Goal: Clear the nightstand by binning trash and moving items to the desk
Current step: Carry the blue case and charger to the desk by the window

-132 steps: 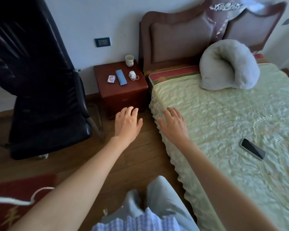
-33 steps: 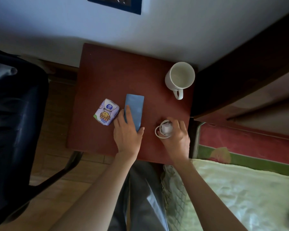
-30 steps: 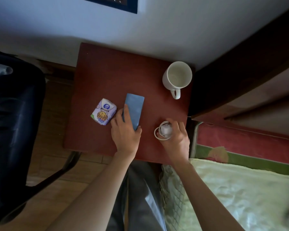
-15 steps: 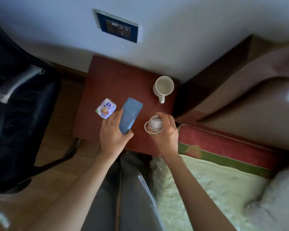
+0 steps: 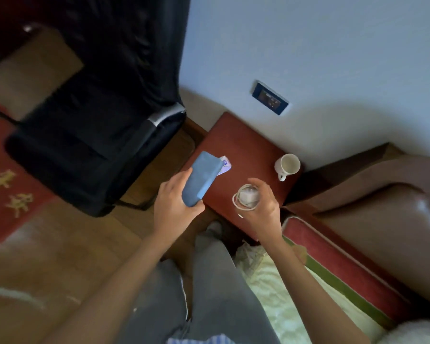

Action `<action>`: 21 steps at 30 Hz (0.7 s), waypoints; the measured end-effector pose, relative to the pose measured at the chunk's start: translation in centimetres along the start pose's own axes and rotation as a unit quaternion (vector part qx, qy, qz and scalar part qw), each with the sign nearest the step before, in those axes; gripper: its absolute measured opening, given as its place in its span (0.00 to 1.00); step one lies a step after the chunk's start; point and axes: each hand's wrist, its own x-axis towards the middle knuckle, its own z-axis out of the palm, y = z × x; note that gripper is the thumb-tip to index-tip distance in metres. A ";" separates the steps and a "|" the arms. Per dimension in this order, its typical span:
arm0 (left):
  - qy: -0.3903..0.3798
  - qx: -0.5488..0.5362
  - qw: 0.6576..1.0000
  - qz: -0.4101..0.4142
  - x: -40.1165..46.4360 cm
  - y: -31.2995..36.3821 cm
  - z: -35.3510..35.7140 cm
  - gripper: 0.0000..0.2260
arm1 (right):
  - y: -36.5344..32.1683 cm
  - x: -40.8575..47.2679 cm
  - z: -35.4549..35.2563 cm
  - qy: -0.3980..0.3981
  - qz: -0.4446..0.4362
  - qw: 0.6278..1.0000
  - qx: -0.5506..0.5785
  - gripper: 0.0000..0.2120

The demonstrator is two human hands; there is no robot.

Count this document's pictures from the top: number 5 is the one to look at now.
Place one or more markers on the blue soft case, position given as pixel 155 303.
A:
pixel 200 175

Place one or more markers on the brown padded headboard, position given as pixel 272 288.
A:
pixel 380 211

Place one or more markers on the red wooden nightstand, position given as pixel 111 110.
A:
pixel 247 146

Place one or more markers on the printed tissue packet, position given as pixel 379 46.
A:
pixel 225 166

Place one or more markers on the person's left forearm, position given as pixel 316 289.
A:
pixel 111 293

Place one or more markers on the person's right hand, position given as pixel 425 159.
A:
pixel 267 218

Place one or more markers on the person's grey trousers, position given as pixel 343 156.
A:
pixel 218 283

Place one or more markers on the black leather office chair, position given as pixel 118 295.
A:
pixel 93 132

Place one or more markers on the blue framed wall socket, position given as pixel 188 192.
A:
pixel 269 97

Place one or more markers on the person's blue checked shirt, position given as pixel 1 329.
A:
pixel 200 340

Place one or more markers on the white ceramic mug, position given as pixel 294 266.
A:
pixel 288 165

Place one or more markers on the person's left hand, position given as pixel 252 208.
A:
pixel 172 211

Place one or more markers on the red doormat with gold print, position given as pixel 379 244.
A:
pixel 7 197

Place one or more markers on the bed with green bedspread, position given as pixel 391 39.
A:
pixel 283 311

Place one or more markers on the red patterned mattress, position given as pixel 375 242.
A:
pixel 344 268

